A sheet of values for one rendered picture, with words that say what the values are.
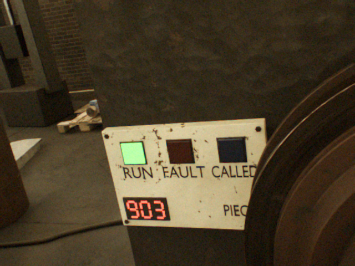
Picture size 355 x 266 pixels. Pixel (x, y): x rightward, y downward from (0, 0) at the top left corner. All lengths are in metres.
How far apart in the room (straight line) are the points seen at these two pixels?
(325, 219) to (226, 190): 0.22
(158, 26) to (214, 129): 0.17
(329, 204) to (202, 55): 0.27
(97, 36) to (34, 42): 5.03
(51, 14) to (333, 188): 7.56
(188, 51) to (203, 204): 0.24
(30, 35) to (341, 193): 5.40
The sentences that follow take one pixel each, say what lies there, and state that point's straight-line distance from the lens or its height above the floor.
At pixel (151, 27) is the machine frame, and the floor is 1.39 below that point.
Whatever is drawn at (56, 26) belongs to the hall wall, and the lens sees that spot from 7.81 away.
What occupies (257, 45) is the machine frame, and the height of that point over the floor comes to 1.34.
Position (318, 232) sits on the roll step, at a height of 1.18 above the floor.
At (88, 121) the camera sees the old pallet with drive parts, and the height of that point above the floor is 0.14.
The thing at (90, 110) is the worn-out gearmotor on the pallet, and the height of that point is 0.26.
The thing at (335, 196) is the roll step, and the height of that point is 1.22.
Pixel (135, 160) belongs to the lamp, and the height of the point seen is 1.19.
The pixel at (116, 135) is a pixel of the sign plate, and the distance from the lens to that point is 0.61.
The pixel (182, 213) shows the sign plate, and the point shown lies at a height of 1.09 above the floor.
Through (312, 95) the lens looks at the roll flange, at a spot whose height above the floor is 1.29.
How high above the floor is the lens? 1.42
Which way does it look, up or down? 19 degrees down
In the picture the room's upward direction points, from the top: 10 degrees counter-clockwise
